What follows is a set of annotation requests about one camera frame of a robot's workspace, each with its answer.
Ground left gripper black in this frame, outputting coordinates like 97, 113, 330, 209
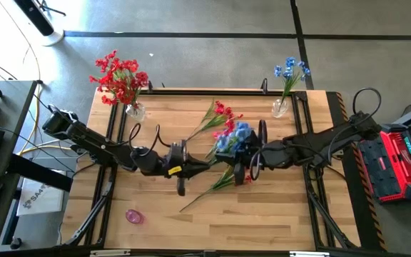
164, 139, 210, 196

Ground red and black equipment case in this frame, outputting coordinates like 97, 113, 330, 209
356, 123, 411, 205

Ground black aluminium table frame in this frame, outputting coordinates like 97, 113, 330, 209
64, 88, 358, 251

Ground black tower fan white base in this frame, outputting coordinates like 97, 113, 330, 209
12, 0, 66, 47

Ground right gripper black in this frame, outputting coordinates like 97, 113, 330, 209
215, 134, 264, 186

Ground white printed cardboard box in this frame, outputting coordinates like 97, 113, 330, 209
15, 170, 71, 218

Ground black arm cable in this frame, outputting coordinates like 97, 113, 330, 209
249, 87, 382, 181
128, 122, 173, 148

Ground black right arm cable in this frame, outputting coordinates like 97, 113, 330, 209
249, 87, 382, 181

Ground black yellow hazard strip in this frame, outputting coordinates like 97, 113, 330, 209
325, 91, 387, 252

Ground black diagonal support beam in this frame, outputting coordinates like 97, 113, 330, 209
7, 153, 73, 193

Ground clear cut glass vase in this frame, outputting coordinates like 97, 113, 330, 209
270, 99, 289, 119
126, 102, 146, 122

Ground grey desk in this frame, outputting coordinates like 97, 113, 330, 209
0, 80, 38, 254

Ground yellow cable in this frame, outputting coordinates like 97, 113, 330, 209
18, 84, 44, 156

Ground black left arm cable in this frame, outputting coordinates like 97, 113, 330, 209
128, 122, 173, 148

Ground black tripod legs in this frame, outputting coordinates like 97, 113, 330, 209
37, 0, 67, 18

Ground small pink glass vase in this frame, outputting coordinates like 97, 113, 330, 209
125, 209, 145, 225

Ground silver edge bracket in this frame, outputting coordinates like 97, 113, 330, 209
290, 251, 330, 257
90, 249, 131, 257

